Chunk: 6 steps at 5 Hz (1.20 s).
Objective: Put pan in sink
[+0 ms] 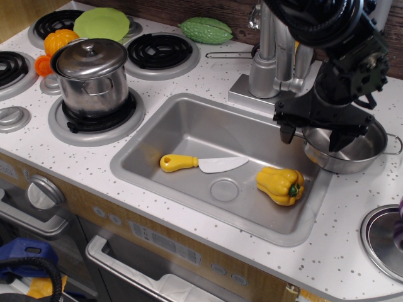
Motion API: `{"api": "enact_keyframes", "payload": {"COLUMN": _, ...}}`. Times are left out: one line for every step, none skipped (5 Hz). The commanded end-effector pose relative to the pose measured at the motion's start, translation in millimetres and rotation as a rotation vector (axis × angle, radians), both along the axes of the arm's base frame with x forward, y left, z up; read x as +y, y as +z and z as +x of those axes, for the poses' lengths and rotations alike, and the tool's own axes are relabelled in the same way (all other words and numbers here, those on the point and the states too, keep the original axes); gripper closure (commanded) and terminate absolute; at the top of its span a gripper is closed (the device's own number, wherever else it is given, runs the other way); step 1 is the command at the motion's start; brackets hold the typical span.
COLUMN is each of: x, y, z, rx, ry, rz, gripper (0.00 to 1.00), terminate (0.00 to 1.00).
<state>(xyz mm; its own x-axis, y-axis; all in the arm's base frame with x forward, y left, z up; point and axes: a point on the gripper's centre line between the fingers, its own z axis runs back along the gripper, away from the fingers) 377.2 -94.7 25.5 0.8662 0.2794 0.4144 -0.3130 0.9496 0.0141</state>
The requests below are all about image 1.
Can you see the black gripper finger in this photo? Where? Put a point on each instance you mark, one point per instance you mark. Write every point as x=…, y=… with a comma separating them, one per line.
x=342, y=137
x=287, y=133

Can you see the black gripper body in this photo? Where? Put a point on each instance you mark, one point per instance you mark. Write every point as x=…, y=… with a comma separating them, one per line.
x=315, y=109

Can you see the shallow steel pan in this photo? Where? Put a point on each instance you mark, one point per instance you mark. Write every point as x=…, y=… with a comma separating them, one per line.
x=356, y=157

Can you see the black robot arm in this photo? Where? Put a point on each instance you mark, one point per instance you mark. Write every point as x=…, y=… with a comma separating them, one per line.
x=356, y=66

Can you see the grey sink basin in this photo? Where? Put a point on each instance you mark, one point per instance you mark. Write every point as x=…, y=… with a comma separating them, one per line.
x=206, y=155

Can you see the yellow toy bell pepper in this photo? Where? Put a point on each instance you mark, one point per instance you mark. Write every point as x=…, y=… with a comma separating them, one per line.
x=283, y=186

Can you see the silver toy faucet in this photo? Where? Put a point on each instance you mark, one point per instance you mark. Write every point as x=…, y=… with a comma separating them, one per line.
x=279, y=68

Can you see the grey vertical pole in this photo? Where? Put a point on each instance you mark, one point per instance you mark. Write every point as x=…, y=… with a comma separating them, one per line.
x=381, y=13

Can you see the purple toy eggplant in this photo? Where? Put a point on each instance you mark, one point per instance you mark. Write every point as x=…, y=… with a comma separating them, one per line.
x=398, y=229

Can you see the green bumpy toy gourd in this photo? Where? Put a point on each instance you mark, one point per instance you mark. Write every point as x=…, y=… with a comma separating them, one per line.
x=206, y=30

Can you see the back right stove burner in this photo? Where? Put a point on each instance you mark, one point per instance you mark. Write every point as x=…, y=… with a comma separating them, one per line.
x=161, y=56

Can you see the stove burner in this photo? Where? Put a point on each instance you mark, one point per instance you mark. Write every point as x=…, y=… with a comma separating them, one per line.
x=161, y=56
x=83, y=131
x=57, y=20
x=17, y=73

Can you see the steel pot with lid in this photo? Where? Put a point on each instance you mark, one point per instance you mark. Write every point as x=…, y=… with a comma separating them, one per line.
x=91, y=76

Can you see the light green plastic plate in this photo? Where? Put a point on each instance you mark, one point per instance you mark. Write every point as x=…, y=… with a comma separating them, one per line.
x=106, y=23

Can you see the front right stove burner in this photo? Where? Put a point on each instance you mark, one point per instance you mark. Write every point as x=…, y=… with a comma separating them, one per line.
x=83, y=131

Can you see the grey centre stove knob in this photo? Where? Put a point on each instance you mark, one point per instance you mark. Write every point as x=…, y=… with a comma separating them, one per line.
x=50, y=86

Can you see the grey stove knob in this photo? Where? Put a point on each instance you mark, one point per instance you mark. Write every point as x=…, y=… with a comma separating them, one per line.
x=14, y=118
x=50, y=86

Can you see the orange toy pumpkin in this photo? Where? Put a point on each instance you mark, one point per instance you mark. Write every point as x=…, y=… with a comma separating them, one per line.
x=58, y=39

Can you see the silver oven dial knob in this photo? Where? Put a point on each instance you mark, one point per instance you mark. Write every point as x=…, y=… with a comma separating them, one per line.
x=43, y=194

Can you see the small orange toy piece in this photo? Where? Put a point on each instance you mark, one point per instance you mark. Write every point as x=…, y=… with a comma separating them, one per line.
x=42, y=66

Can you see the back left stove burner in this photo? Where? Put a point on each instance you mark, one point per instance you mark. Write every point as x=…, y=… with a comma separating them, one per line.
x=57, y=20

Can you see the front left stove burner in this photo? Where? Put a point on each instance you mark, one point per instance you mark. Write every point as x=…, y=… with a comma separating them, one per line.
x=17, y=73

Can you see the blue object lower left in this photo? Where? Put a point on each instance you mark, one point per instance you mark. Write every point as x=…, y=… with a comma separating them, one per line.
x=26, y=257

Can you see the yellow handled toy knife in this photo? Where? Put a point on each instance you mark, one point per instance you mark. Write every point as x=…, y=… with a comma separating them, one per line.
x=175, y=162

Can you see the grey dishwasher door handle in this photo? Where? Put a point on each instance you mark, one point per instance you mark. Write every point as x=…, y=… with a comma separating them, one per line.
x=168, y=288

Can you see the grey oven door handle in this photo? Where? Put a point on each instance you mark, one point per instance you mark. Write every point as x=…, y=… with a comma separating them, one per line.
x=51, y=229

